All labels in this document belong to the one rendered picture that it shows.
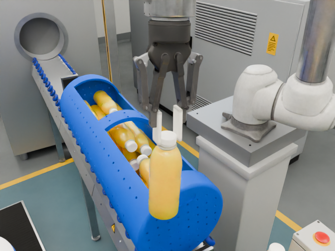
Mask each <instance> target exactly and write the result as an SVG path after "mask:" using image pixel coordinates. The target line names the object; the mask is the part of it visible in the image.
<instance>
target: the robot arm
mask: <svg viewBox="0 0 335 251"><path fill-rule="evenodd" d="M195 9H196V0H144V15H145V16H150V17H152V19H150V20H149V21H148V41H149V45H148V47H147V50H146V53H145V54H143V55H141V56H139V57H137V56H135V57H133V63H134V65H135V67H136V70H137V82H138V95H139V106H140V107H141V108H142V109H143V110H144V111H149V125H150V127H151V128H153V141H154V142H155V143H156V144H157V145H161V136H162V112H161V111H160V110H159V104H160V99H161V93H162V88H163V83H164V78H165V77H166V73H167V72H169V71H171V73H172V75H173V82H174V88H175V95H176V102H177V104H178V106H177V105H174V106H173V132H175V133H176V135H177V140H178V141H179V142H180V141H182V124H183V123H185V122H186V111H187V110H188V109H189V106H190V105H194V104H195V102H196V94H197V84H198V76H199V68H200V65H201V63H202V60H203V56H202V55H200V54H198V53H194V52H192V51H191V48H190V46H189V41H190V29H191V22H190V20H187V19H188V17H194V16H195ZM334 50H335V0H310V4H309V10H308V15H307V20H306V25H305V30H304V35H303V40H302V45H301V50H300V55H299V60H298V65H297V70H296V73H295V74H293V75H292V76H290V77H289V78H288V80H287V82H286V83H284V82H282V81H281V80H279V79H277V78H278V75H277V74H276V72H275V71H274V70H273V69H272V68H270V67H268V66H266V65H251V66H248V67H247V68H246V69H245V70H244V71H243V73H242V74H241V75H240V77H239V79H238V81H237V83H236V86H235V90H234V96H233V104H232V111H223V113H222V116H224V117H225V118H227V119H228V121H226V122H224V123H222V124H221V128H222V129H225V130H228V131H231V132H233V133H236V134H238V135H240V136H243V137H245V138H247V139H250V140H251V141H253V142H255V143H258V142H260V139H261V138H262V137H263V136H264V135H265V134H267V133H268V132H269V131H270V130H271V129H273V128H275V127H276V125H277V124H276V123H275V122H273V121H276V122H279V123H281V124H284V125H287V126H290V127H294V128H298V129H302V130H307V131H326V130H329V129H332V128H333V127H334V126H335V94H333V84H332V82H331V80H330V79H329V78H328V76H327V75H328V72H329V68H330V64H331V61H332V57H333V53H334ZM187 59H188V62H189V64H188V70H187V81H186V88H185V83H184V68H183V65H184V64H185V62H186V61H187ZM148 60H150V61H151V63H152V64H153V65H154V69H153V81H152V86H151V92H150V98H149V91H148V75H147V69H146V67H147V66H148Z"/></svg>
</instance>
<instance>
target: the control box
mask: <svg viewBox="0 0 335 251"><path fill-rule="evenodd" d="M316 232H324V233H326V234H327V235H328V236H329V238H330V241H329V242H328V243H326V244H324V243H321V242H319V241H318V240H317V239H316V238H315V233H316ZM288 251H335V233H334V232H333V231H331V230H330V229H329V228H328V227H326V226H325V225H324V224H323V223H321V222H320V221H319V220H316V221H315V222H313V223H311V224H309V225H308V226H306V227H304V228H302V229H301V230H299V231H297V232H296V233H294V234H293V238H292V241H291V244H290V247H289V250H288Z"/></svg>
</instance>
